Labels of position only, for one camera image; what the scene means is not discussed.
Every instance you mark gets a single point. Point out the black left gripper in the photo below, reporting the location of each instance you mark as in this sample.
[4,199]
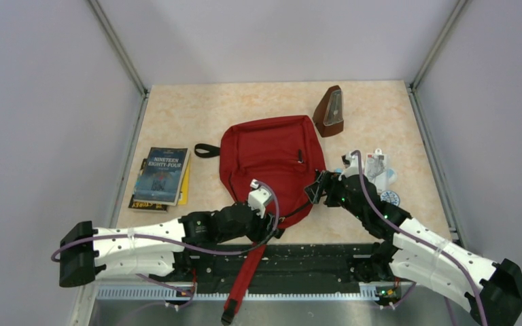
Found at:
[264,229]

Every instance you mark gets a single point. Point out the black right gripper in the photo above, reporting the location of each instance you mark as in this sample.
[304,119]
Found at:
[327,182]

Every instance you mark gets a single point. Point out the red student backpack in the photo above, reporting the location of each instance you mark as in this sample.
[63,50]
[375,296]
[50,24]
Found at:
[283,152]

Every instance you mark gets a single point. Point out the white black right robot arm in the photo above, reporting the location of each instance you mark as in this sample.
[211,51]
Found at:
[491,292]

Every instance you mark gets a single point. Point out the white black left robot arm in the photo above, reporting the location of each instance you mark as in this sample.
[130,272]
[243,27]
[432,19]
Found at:
[87,253]

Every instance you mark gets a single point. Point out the white blister pack item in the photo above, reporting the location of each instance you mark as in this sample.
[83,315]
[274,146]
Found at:
[377,169]

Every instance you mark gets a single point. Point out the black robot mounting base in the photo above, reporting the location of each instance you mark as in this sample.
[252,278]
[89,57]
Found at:
[289,269]

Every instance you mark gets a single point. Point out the light blue packaged item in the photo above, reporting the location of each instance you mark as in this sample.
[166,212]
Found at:
[391,176]

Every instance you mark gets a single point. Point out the brown wooden metronome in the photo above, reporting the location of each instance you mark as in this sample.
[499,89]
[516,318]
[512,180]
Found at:
[328,114]

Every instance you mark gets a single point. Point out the yellow book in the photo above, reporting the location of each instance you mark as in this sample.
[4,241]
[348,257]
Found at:
[183,193]

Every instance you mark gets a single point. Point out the Nineteen Eighty-Four blue book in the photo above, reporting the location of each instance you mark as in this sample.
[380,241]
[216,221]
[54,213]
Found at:
[162,176]

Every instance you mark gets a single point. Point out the black colourful story book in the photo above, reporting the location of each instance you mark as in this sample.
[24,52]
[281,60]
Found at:
[145,207]

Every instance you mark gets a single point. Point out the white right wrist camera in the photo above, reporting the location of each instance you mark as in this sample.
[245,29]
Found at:
[353,165]

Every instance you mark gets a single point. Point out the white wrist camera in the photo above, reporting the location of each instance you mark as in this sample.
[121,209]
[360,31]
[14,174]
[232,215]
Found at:
[353,165]
[259,198]

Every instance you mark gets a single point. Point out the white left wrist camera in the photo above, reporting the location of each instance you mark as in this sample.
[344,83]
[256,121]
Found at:
[259,198]

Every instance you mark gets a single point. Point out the aluminium frame rail right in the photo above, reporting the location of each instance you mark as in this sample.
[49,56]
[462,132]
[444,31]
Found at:
[430,130]

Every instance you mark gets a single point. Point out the aluminium frame rail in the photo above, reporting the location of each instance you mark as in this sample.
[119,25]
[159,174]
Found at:
[124,94]
[430,130]

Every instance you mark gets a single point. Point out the aluminium frame rail left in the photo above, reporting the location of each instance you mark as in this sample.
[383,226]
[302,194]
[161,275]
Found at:
[124,94]

